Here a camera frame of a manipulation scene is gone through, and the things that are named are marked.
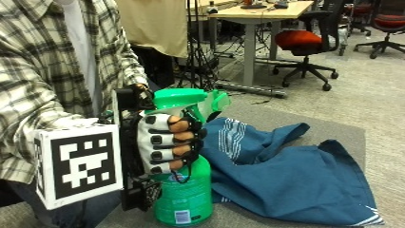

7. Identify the green spray bottle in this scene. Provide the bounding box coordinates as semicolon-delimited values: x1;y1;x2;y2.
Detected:
143;87;233;228

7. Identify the white marker cube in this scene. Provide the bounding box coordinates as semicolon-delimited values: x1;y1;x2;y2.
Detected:
34;123;124;211

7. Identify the black tripod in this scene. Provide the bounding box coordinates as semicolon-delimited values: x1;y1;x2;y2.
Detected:
176;0;220;91

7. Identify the blue striped cloth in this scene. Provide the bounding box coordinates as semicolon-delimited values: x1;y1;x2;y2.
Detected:
199;117;387;228

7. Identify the person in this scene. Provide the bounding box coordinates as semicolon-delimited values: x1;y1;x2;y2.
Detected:
0;0;149;228
113;0;191;90

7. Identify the black desk gadget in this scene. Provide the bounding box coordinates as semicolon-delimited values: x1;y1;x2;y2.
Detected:
205;0;220;15

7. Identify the wooden desk with grey legs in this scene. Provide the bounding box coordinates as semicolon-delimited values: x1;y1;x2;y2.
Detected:
185;0;317;99

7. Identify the black office chair red seat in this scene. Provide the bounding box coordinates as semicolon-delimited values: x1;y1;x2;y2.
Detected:
341;0;375;38
271;0;347;93
352;0;405;61

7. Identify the black device on desk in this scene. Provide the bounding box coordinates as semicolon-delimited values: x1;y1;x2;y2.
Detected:
240;0;269;10

